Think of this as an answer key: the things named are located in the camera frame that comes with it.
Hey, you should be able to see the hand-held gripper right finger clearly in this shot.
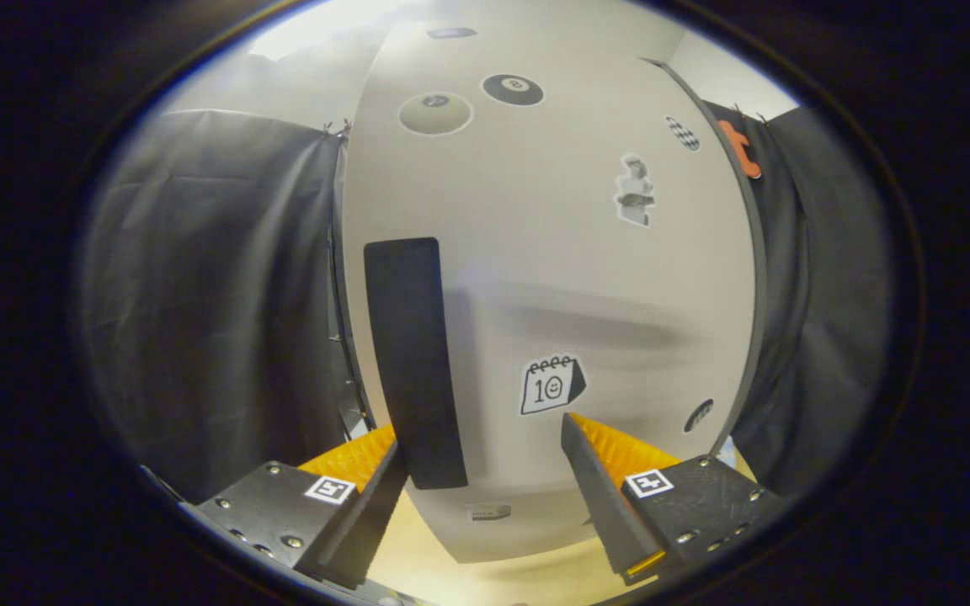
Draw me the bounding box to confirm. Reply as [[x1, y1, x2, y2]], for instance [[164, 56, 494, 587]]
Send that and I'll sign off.
[[560, 412, 784, 587]]

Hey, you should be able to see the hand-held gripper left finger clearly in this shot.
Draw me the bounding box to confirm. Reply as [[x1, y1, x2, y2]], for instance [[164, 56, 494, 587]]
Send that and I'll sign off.
[[180, 423, 410, 592]]

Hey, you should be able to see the black door handle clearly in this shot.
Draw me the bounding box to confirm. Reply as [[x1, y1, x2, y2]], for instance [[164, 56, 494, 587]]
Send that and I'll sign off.
[[364, 237, 469, 491]]

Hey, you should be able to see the grey cabinet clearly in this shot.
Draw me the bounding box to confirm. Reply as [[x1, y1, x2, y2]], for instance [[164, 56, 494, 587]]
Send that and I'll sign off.
[[329, 57, 769, 460]]

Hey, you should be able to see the black backdrop cloth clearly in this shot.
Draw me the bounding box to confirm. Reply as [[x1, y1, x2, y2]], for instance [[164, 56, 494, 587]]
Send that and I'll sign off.
[[77, 101, 894, 506]]

